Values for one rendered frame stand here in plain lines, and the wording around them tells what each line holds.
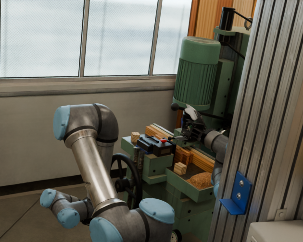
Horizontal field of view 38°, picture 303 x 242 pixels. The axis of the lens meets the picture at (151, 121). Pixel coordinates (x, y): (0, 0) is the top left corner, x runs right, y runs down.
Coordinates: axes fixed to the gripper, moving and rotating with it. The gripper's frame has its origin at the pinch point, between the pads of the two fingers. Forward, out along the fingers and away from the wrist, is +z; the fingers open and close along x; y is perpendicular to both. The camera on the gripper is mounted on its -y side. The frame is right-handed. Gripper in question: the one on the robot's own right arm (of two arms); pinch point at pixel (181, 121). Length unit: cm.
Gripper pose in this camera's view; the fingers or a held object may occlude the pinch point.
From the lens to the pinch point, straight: 186.7
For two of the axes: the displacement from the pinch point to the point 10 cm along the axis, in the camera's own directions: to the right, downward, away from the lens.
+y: -7.4, -1.1, -6.6
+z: -5.9, -3.6, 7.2
